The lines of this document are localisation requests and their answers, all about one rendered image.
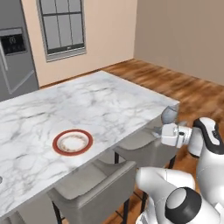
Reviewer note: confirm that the white plate with red rim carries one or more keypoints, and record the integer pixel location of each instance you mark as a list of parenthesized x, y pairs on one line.
[(73, 142)]

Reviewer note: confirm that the grey framed window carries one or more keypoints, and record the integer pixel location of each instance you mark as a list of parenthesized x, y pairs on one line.
[(62, 27)]

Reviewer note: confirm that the clear wine glass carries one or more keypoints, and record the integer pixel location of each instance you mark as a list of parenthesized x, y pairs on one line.
[(169, 114)]

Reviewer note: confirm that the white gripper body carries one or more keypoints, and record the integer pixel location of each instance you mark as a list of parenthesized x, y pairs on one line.
[(169, 134)]

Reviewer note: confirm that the grey steel fridge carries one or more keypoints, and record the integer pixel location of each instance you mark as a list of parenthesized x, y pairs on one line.
[(16, 49)]

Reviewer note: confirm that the grey upholstered chair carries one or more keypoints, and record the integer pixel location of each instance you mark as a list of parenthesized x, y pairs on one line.
[(143, 150), (96, 186), (32, 213)]

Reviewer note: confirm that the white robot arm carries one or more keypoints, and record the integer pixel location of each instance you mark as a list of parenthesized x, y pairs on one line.
[(210, 172)]

